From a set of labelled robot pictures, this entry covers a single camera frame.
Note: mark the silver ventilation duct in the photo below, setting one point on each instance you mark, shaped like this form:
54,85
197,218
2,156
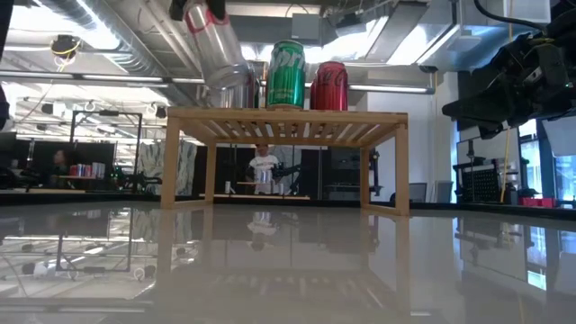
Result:
112,40

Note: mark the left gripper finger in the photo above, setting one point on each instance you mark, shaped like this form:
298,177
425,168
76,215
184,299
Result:
216,6
177,9

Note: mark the green Sprite can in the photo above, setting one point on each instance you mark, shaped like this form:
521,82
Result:
285,74

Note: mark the black aluminium table frame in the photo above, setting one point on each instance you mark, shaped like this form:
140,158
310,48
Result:
90,197

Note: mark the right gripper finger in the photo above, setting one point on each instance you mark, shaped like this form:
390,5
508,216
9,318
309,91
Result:
481,105
513,123

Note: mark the grey ceiling box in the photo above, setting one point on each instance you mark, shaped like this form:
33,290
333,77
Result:
308,27

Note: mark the person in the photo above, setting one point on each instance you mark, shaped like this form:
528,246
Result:
58,166
263,164

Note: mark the black perforated rack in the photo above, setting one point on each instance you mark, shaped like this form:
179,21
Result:
481,184

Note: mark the distant colourful cans row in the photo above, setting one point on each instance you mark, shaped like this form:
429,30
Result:
85,170

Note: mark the silver Diet Coke can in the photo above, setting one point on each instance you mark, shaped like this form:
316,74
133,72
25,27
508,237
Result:
218,49
236,98

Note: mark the grey chair back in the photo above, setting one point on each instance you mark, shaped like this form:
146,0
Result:
418,192

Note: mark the red bin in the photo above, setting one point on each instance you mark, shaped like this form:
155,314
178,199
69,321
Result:
537,202

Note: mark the red Coke Zero can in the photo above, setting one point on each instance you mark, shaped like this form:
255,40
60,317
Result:
330,87

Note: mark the wooden slatted shelf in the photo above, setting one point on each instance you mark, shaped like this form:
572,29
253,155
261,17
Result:
288,118

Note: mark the patterned hanging fabric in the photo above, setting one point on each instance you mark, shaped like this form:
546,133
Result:
150,166

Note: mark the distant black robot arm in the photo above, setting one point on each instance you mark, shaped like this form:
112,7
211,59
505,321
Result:
135,179
288,173

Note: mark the black equipment rack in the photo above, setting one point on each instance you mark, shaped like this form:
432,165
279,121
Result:
351,171

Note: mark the black metal frame rig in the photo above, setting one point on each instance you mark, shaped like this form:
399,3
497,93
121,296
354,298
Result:
72,130

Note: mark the whiteboard panel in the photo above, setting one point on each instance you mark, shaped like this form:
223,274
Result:
488,148

